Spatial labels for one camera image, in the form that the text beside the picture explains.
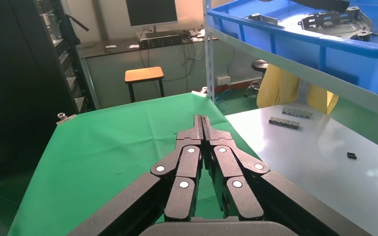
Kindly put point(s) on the white items on desk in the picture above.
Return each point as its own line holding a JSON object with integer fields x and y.
{"x": 198, "y": 34}

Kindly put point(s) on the metal table clamp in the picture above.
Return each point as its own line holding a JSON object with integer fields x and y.
{"x": 65, "y": 117}
{"x": 201, "y": 92}

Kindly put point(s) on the small black block part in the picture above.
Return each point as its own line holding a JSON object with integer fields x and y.
{"x": 351, "y": 155}

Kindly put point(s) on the black server rack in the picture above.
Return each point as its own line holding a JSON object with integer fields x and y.
{"x": 19, "y": 81}

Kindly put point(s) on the white metal shelf rack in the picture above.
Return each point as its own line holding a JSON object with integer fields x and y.
{"x": 322, "y": 169}

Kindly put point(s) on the black computer monitor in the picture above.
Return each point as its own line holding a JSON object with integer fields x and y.
{"x": 151, "y": 11}

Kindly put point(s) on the silver sheet metal chassis part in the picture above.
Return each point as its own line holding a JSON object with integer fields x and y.
{"x": 335, "y": 19}
{"x": 376, "y": 37}

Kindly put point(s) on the black round stool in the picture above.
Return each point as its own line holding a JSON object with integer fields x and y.
{"x": 260, "y": 65}

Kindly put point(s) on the yellow hanging garment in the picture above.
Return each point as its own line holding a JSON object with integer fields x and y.
{"x": 277, "y": 88}

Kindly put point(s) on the black network switch box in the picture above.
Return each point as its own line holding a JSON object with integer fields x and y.
{"x": 159, "y": 41}

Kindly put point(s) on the wooden top stool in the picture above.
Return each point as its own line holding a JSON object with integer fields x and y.
{"x": 144, "y": 74}

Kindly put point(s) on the small white desk item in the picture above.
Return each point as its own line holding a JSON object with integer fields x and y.
{"x": 133, "y": 46}

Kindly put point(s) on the toothed grey metal bar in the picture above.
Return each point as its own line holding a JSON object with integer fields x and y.
{"x": 283, "y": 122}
{"x": 296, "y": 113}

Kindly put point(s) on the white computer mouse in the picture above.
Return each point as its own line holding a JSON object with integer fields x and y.
{"x": 110, "y": 47}

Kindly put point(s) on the blue plastic bin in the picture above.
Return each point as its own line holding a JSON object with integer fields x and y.
{"x": 339, "y": 62}

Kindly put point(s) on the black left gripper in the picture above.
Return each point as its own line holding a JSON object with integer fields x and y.
{"x": 322, "y": 4}

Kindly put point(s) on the white floor power outlet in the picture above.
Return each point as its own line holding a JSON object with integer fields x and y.
{"x": 223, "y": 80}

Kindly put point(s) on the grey metal bracket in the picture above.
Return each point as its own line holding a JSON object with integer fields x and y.
{"x": 262, "y": 18}

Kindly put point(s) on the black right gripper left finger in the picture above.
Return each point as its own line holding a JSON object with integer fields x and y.
{"x": 182, "y": 182}

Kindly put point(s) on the green table cloth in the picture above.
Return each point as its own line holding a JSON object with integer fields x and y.
{"x": 110, "y": 146}

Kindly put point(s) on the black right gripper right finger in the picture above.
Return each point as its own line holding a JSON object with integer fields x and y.
{"x": 238, "y": 195}

